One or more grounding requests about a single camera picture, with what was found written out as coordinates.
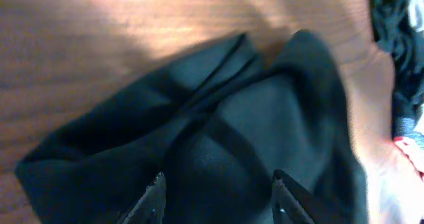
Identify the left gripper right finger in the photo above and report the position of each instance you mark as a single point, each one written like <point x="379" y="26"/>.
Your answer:
<point x="292" y="203"/>

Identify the red grey garment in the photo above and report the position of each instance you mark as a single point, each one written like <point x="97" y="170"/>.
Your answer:
<point x="407" y="135"/>

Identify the black logo shirt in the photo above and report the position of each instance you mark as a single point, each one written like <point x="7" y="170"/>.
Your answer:
<point x="217" y="124"/>

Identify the grey beige garment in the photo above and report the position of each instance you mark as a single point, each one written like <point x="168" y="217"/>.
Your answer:
<point x="415" y="10"/>

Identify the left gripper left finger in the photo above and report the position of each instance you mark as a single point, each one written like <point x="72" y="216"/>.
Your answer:
<point x="150" y="208"/>

